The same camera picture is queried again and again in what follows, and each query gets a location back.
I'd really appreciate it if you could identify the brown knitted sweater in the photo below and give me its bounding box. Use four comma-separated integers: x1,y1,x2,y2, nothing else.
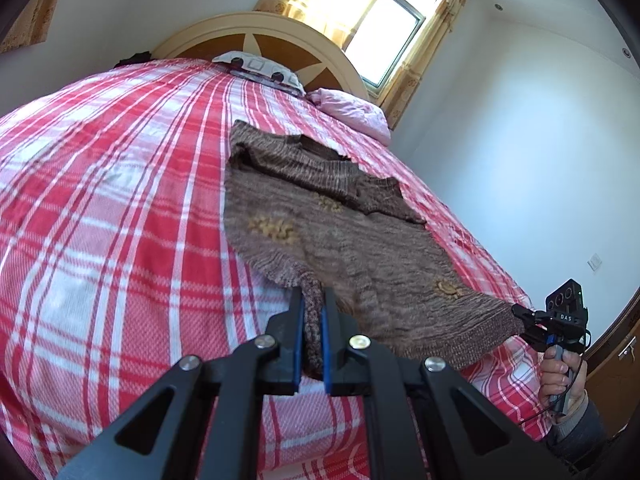
224,122,523,378

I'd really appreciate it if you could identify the person's right hand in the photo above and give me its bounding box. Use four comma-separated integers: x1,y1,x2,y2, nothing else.
538,346,587,415

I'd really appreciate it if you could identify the brown wooden cabinet door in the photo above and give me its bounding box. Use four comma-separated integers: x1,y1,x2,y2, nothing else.
586,292,640,436

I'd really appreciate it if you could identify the dark right jacket sleeve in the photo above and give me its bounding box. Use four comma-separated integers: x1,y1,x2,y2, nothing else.
541,394,618,471

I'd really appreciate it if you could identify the red white plaid bedsheet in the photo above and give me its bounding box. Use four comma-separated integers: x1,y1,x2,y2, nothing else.
1,60,528,479

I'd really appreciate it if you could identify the yellow curtain right of headboard window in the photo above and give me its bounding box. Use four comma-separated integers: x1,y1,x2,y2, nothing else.
378,0,466,130

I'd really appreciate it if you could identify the pink pillow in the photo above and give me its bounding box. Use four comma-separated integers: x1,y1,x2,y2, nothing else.
306,88,392,146

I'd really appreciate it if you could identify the window behind headboard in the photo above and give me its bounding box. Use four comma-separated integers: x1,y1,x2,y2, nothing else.
345,0,437,93

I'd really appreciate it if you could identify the cream brown wooden headboard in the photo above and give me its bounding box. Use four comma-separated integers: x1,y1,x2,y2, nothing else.
152,11,369,100

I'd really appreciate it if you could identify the white grey patterned pillow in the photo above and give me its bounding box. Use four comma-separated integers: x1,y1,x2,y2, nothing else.
212,51,306,98

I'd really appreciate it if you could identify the black item beside bed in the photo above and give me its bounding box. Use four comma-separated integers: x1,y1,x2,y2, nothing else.
115,51,153,68

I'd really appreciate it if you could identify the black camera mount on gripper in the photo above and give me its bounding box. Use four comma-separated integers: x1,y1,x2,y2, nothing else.
544,278,585,315

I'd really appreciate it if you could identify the white wall switch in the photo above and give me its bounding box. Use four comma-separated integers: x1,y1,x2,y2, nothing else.
587,254,602,273

